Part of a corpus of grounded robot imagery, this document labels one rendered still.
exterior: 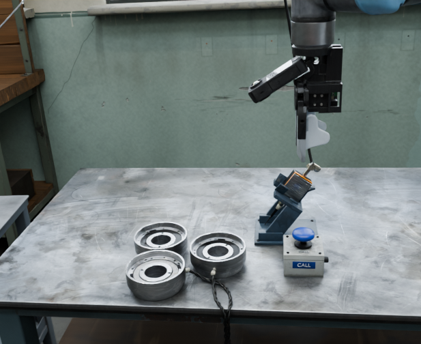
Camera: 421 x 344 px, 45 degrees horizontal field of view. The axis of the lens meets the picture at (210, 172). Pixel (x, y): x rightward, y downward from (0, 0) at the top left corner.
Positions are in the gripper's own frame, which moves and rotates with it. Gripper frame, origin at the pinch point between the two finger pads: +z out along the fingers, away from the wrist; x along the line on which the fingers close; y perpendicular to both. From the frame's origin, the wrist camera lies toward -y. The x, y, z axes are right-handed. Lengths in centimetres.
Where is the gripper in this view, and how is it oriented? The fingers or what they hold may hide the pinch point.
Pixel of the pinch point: (298, 151)
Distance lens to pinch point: 98.9
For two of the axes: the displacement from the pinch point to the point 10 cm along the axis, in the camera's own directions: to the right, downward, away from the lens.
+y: 9.9, -0.1, -1.2
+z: 0.6, 9.2, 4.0
